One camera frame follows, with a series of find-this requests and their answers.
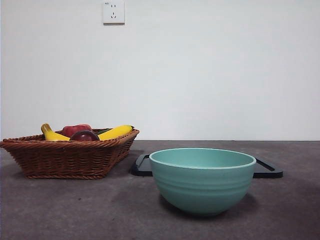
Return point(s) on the black rectangular tray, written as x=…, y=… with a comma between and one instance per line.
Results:
x=268, y=173

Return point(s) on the dark red plum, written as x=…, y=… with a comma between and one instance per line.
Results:
x=85, y=136

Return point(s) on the green avocado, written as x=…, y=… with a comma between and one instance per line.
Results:
x=103, y=130

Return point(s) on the red apple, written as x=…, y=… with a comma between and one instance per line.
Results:
x=75, y=128

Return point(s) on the yellow banana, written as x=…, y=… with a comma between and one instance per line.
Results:
x=115, y=132

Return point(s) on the white wall socket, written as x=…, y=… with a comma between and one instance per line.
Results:
x=114, y=17

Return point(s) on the teal ceramic bowl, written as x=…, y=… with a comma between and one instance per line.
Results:
x=202, y=190

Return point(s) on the brown wicker basket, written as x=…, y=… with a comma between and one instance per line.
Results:
x=67, y=160

